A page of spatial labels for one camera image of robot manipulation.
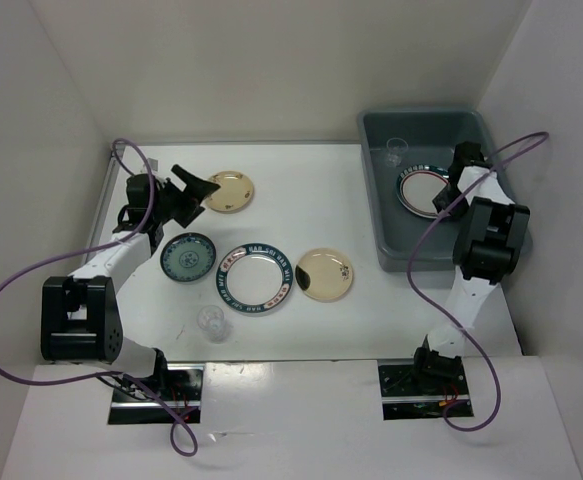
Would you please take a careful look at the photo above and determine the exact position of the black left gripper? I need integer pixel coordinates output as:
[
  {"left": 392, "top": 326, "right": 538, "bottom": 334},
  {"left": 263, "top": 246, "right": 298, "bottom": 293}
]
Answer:
[{"left": 152, "top": 165, "right": 219, "bottom": 228}]

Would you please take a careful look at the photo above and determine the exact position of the green red ring plate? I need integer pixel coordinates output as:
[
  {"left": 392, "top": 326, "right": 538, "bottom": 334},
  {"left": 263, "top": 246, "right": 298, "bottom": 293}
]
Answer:
[{"left": 396, "top": 164, "right": 449, "bottom": 219}]

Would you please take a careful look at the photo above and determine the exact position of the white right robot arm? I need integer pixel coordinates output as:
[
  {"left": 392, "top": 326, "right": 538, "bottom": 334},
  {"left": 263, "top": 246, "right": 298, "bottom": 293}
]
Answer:
[{"left": 409, "top": 141, "right": 530, "bottom": 393}]

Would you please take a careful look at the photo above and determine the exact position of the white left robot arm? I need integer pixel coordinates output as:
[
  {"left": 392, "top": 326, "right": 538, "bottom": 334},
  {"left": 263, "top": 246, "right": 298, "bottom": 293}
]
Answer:
[{"left": 40, "top": 165, "right": 220, "bottom": 400}]

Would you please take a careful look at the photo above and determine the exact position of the grey plastic bin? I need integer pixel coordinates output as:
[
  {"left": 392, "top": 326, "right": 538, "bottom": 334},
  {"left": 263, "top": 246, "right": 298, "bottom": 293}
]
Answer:
[{"left": 356, "top": 103, "right": 534, "bottom": 273}]

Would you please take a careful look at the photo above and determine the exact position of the clear plastic cup in bin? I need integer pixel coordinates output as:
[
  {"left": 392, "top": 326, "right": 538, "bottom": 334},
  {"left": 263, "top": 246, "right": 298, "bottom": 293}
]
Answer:
[{"left": 385, "top": 137, "right": 409, "bottom": 168}]

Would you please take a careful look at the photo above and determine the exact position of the beige dish with flowers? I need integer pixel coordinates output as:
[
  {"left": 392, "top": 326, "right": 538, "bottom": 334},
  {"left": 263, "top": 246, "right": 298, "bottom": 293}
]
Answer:
[{"left": 205, "top": 171, "right": 254, "bottom": 213}]

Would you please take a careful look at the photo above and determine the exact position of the blue floral green dish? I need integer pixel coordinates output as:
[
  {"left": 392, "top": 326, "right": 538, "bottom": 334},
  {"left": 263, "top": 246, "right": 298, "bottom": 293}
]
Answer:
[{"left": 160, "top": 232, "right": 217, "bottom": 283}]

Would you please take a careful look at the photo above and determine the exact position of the clear plastic cup on table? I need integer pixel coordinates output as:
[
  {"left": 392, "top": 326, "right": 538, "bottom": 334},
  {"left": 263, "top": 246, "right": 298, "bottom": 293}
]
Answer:
[{"left": 197, "top": 305, "right": 229, "bottom": 343}]

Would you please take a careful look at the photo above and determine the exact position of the beige dish with dark spot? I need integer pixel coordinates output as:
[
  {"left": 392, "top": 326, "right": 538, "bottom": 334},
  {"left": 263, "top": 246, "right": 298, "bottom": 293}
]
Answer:
[{"left": 295, "top": 247, "right": 354, "bottom": 302}]

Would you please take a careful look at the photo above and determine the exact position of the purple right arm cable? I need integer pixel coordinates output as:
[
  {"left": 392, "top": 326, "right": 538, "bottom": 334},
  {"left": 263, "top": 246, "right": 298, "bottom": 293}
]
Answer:
[{"left": 406, "top": 131, "right": 551, "bottom": 432}]

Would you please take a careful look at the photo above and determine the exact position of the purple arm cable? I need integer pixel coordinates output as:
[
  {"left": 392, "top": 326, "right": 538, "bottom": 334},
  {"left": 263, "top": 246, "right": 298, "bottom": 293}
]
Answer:
[
  {"left": 0, "top": 138, "right": 200, "bottom": 459},
  {"left": 406, "top": 131, "right": 551, "bottom": 432}
]

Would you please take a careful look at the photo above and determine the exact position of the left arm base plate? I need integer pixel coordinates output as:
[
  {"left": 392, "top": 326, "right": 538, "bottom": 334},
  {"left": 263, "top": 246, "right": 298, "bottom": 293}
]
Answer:
[{"left": 101, "top": 363, "right": 205, "bottom": 425}]

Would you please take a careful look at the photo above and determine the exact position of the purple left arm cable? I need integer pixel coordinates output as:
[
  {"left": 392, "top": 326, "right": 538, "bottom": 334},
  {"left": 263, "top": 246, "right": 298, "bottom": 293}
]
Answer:
[{"left": 0, "top": 138, "right": 200, "bottom": 459}]

